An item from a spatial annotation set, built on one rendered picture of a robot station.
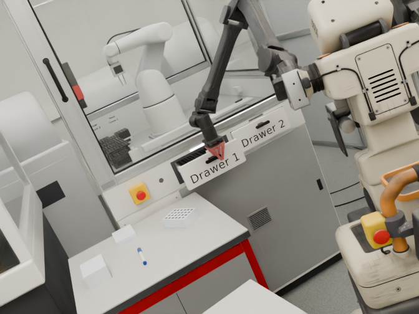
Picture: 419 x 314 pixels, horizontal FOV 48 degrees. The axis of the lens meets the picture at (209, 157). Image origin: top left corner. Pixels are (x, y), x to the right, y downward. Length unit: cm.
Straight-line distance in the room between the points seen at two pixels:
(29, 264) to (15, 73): 346
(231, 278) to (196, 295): 14
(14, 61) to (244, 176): 339
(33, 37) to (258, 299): 132
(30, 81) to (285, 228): 344
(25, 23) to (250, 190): 122
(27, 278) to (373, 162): 127
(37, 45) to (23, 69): 315
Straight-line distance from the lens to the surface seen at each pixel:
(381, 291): 120
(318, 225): 251
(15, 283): 191
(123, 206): 210
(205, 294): 167
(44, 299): 201
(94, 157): 204
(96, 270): 174
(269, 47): 156
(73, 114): 201
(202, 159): 200
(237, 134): 218
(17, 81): 514
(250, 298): 130
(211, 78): 190
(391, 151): 150
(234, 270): 167
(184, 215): 185
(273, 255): 243
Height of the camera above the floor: 148
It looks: 16 degrees down
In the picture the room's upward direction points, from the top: 23 degrees counter-clockwise
